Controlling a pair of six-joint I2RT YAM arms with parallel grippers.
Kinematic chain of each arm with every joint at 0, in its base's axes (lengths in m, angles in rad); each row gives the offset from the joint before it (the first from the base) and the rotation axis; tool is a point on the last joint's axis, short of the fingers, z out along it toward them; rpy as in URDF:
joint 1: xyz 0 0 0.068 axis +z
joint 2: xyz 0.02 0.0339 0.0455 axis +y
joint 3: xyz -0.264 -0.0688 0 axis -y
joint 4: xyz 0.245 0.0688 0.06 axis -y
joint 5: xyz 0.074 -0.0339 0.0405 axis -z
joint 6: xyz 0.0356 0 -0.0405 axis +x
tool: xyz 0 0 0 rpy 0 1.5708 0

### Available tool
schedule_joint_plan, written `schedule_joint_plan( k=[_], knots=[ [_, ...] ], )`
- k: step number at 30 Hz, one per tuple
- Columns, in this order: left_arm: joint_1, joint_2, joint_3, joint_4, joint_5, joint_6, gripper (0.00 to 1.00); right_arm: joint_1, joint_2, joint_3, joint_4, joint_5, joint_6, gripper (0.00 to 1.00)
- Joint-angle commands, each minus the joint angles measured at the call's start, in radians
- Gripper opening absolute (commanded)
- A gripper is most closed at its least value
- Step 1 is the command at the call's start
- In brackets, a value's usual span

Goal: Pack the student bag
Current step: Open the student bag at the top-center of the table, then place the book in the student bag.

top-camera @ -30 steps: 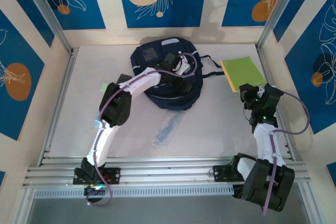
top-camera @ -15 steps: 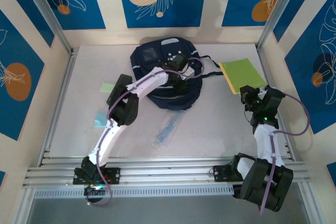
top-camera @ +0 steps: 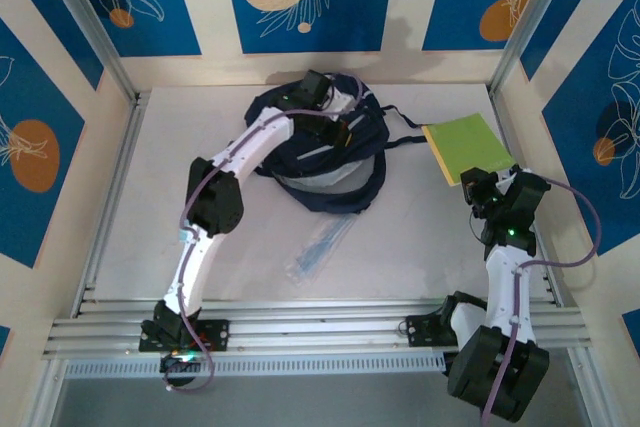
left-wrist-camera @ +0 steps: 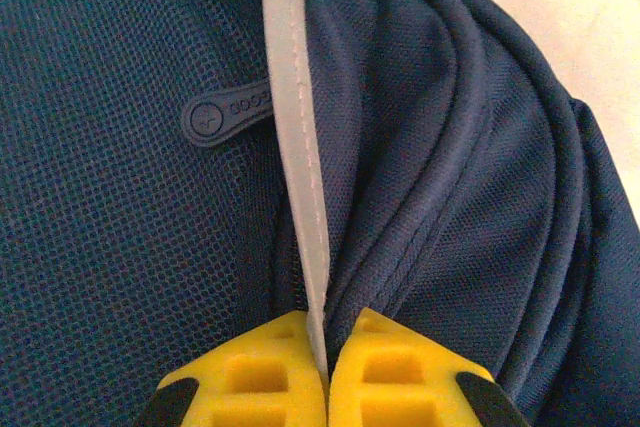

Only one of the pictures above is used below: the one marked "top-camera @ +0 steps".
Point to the navy blue student backpack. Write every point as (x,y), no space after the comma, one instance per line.
(370,157)

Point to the green notebook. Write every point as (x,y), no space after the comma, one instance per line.
(465,142)

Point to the clear bag of blue pens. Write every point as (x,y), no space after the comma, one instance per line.
(320,252)

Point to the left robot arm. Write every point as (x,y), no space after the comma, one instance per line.
(197,267)

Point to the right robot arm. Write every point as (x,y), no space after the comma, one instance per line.
(505,287)

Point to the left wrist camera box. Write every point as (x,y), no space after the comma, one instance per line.
(342,101)

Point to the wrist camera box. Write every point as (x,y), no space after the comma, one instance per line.
(342,101)
(506,182)

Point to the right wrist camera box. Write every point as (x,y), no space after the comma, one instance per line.
(506,182)

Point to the aluminium side rail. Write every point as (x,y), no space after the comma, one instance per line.
(124,147)
(501,119)

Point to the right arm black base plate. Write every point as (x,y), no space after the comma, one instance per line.
(420,329)

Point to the aluminium frame post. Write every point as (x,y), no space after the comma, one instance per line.
(592,397)
(45,397)
(532,17)
(92,27)

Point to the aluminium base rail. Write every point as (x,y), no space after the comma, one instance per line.
(320,327)

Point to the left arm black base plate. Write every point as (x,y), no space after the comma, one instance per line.
(217,334)

